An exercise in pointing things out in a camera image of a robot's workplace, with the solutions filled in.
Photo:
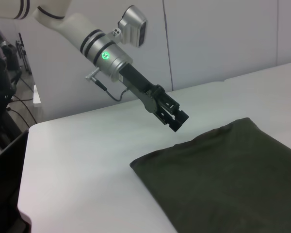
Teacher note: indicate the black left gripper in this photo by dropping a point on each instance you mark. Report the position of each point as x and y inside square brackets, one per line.
[145, 92]

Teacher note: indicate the dark green printed T-shirt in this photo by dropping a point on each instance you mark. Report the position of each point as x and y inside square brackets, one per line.
[220, 182]

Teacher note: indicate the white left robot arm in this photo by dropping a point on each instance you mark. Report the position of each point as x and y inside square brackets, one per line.
[70, 26]

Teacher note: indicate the small white cone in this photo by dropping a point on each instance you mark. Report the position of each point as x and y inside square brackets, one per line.
[36, 95]

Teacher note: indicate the black stand base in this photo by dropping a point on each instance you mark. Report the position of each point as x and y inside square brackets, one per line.
[2, 116]

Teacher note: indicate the black monitor screen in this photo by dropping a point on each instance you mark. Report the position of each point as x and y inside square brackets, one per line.
[7, 189]

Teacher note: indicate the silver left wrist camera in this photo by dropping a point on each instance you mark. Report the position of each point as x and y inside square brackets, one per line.
[134, 28]

